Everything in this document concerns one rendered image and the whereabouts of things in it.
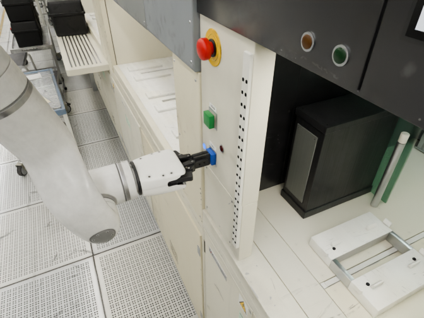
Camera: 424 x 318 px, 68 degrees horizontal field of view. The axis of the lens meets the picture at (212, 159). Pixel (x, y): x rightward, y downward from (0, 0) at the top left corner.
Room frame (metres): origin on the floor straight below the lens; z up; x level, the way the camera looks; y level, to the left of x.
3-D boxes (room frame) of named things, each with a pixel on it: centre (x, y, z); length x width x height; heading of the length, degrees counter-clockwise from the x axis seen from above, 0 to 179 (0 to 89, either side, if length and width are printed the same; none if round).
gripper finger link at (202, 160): (0.55, 0.03, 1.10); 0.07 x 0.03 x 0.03; 115
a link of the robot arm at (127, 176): (0.50, 0.18, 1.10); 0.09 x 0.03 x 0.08; 25
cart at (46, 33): (3.86, 2.15, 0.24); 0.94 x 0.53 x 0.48; 25
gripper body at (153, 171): (0.53, 0.12, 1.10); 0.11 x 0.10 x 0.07; 115
